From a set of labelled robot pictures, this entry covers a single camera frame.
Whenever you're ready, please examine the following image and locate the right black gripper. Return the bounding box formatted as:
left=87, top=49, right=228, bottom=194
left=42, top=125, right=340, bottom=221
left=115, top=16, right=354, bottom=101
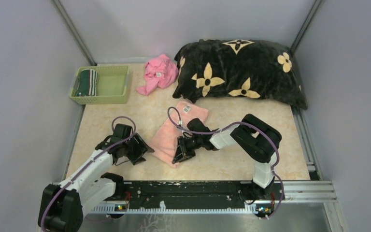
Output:
left=173, top=135, right=203, bottom=164

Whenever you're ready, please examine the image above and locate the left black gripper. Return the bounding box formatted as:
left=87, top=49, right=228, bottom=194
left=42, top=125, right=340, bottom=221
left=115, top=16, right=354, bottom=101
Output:
left=122, top=132, right=154, bottom=165

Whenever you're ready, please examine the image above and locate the light salmon pink towel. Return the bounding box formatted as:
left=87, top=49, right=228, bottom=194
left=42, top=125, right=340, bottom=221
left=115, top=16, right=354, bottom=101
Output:
left=151, top=101, right=209, bottom=168

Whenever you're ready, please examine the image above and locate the green white striped towel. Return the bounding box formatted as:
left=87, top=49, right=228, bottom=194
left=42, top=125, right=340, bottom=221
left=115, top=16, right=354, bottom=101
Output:
left=74, top=69, right=99, bottom=97

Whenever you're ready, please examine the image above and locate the black blanket with beige flowers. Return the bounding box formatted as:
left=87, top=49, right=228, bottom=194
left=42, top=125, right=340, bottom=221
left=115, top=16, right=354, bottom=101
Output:
left=172, top=39, right=308, bottom=110

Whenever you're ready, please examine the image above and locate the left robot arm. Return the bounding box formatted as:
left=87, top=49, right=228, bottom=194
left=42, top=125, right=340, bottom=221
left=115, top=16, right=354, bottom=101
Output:
left=38, top=124, right=154, bottom=232

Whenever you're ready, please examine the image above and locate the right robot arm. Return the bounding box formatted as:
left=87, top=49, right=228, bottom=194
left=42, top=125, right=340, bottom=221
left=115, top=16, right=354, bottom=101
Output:
left=172, top=114, right=282, bottom=199

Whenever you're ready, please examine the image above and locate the green perforated plastic basket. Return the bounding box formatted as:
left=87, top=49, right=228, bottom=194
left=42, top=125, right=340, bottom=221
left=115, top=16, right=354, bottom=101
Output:
left=69, top=65, right=129, bottom=105

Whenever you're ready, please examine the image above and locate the bright pink crumpled towel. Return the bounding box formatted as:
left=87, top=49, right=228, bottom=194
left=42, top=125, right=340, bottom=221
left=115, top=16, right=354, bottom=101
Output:
left=136, top=54, right=179, bottom=96

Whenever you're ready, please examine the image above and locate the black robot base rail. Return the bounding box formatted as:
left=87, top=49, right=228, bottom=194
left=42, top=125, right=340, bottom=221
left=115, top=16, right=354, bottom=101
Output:
left=91, top=181, right=285, bottom=216

